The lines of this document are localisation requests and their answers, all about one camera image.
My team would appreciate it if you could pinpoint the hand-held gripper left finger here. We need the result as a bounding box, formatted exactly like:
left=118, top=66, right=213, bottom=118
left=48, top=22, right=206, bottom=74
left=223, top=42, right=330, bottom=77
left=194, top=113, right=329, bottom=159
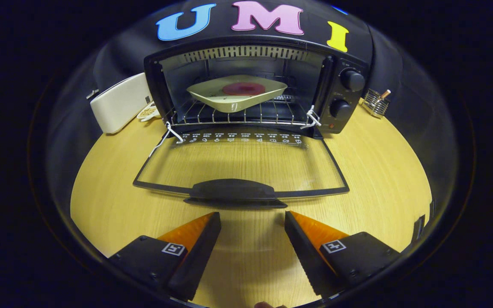
left=109, top=212, right=222, bottom=302

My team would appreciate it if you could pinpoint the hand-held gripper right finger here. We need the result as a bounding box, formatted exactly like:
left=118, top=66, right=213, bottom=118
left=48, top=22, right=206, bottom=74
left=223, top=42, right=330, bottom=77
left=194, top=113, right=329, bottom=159
left=284, top=210, right=401, bottom=299

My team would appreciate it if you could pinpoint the cream square plate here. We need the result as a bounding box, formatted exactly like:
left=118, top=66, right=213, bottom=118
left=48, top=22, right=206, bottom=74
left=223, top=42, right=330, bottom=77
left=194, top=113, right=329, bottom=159
left=187, top=75, right=288, bottom=113

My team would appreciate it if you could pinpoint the black toaster oven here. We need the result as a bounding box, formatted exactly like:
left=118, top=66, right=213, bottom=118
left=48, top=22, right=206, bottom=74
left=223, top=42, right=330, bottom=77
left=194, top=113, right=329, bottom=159
left=133, top=36, right=369, bottom=210

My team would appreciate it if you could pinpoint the pink round ham slice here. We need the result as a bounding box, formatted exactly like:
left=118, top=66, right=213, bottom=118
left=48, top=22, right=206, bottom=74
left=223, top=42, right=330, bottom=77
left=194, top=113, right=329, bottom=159
left=222, top=83, right=266, bottom=96

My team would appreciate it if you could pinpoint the white pop-up toaster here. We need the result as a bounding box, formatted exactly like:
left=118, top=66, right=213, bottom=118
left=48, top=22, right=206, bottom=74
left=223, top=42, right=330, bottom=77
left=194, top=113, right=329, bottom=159
left=90, top=73, right=153, bottom=134

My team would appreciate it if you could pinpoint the small white snack dish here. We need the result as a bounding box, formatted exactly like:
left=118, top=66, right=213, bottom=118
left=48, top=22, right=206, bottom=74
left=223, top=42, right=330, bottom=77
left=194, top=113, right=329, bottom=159
left=137, top=102, right=161, bottom=122

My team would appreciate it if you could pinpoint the black backdrop cloth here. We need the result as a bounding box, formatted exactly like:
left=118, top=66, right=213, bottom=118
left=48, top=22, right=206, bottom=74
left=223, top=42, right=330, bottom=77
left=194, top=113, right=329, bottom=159
left=45, top=0, right=457, bottom=206

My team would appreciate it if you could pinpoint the metal wire basket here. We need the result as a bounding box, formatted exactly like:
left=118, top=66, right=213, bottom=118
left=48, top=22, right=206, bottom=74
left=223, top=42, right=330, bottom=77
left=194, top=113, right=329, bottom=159
left=363, top=89, right=390, bottom=118

